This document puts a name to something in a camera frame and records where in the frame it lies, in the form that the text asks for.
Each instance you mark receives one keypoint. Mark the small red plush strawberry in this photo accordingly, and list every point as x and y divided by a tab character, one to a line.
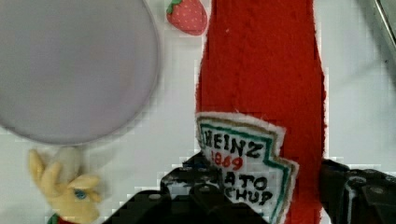
55	219

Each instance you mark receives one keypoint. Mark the red plush ketchup bottle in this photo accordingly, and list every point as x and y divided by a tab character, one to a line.
260	106

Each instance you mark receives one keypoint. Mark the yellow peeled plush banana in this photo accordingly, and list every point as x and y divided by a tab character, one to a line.
69	193

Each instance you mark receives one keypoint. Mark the large purple plate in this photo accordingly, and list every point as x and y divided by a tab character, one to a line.
74	71

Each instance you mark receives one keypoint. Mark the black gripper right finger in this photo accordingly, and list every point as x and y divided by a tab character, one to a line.
356	196

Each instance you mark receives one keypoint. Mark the pink plush strawberry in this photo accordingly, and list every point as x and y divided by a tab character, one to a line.
188	16

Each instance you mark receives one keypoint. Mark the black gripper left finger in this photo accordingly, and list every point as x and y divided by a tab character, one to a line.
190	194

